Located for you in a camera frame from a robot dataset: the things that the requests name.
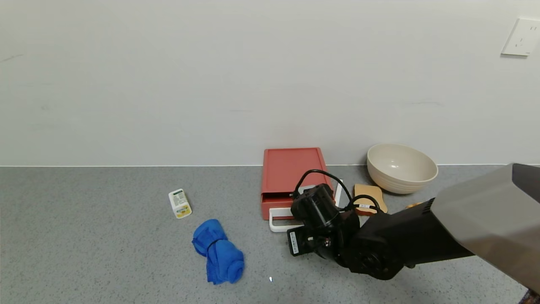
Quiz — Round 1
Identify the red drawer cabinet housing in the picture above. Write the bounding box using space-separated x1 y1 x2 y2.
261 148 335 199

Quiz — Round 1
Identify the white wall socket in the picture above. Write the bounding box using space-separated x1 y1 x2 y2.
501 17 540 56

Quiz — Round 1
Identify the small white yellow carton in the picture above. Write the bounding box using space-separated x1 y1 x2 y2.
168 188 192 219

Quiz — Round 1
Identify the blue rolled towel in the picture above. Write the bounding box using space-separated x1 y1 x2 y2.
192 219 245 285

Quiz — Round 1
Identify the brown toast slice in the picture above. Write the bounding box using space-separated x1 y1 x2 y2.
354 184 389 216

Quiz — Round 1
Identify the red drawer with white handle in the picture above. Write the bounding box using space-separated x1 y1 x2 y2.
262 193 306 233

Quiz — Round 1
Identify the beige ribbed bowl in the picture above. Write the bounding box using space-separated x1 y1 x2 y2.
366 143 439 195

